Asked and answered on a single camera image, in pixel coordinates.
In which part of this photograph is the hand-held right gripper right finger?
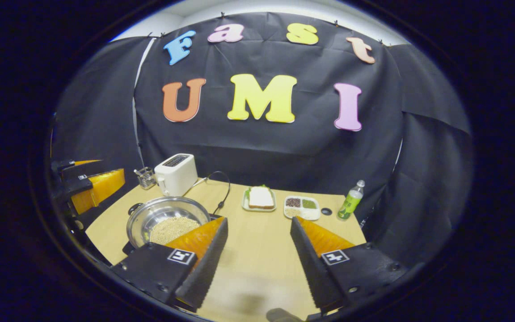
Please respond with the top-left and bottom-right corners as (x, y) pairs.
(290, 216), (409, 312)

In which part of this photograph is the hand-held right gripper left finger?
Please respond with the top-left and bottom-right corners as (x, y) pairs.
(111, 217), (229, 312)

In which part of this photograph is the stainless steel pot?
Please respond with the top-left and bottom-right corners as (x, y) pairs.
(126, 196), (211, 249)

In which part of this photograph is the pile of soybeans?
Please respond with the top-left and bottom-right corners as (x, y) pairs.
(149, 217), (201, 245)

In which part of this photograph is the divided dish of beans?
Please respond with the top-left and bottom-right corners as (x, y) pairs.
(283, 195), (321, 221)

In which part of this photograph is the green drink bottle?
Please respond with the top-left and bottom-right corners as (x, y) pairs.
(337, 180), (366, 221)

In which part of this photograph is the white sandwich plate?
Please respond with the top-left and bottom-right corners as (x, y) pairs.
(241, 186), (277, 212)

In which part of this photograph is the white toaster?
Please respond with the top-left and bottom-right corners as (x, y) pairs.
(154, 153), (198, 197)

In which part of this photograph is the white bread sandwich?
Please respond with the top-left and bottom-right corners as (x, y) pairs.
(245, 185), (275, 209)

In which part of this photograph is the wire mesh utensil holder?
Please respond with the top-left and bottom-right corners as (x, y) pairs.
(134, 167), (156, 190)

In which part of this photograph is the black power cable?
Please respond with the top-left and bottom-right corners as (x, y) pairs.
(195, 171), (231, 214)

